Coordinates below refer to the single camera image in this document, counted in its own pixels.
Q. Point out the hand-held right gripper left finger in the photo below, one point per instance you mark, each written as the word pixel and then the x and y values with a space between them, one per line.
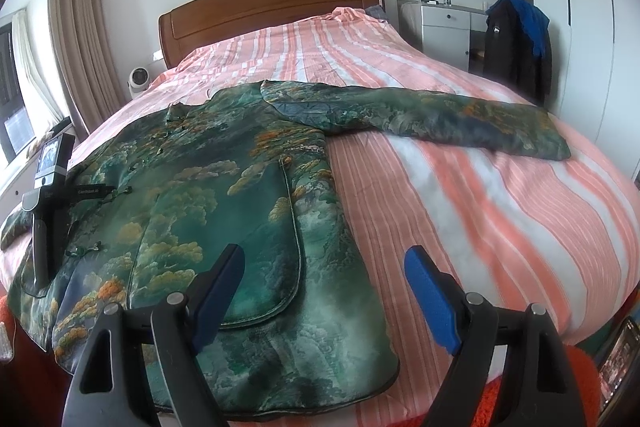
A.
pixel 220 294

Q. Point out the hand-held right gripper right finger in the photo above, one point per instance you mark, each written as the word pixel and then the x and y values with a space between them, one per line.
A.
pixel 432 302

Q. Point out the green landscape print jacket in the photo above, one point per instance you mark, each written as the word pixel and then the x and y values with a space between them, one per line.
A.
pixel 225 187

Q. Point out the pink striped bed sheet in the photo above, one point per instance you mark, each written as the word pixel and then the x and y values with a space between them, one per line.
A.
pixel 450 217

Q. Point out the window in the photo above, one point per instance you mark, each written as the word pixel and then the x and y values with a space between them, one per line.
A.
pixel 12 107

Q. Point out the white sheer curtain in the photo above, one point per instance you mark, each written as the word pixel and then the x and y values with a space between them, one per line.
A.
pixel 37 67

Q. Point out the small white fan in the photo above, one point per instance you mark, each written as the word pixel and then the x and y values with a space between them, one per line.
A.
pixel 139 79

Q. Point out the dark framed picture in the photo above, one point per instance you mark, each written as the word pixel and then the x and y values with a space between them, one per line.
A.
pixel 620 357

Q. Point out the beige curtain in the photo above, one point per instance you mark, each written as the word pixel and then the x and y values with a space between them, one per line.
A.
pixel 85 37

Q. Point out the black jacket on chair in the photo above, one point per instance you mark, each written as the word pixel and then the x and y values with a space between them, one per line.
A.
pixel 505 52

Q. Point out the white bedside desk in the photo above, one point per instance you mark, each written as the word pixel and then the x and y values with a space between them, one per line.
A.
pixel 442 32

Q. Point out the blue garment on chair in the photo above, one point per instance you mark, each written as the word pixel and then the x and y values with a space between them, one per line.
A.
pixel 532 24

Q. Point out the wooden headboard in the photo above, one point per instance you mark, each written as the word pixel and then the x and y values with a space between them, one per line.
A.
pixel 260 2

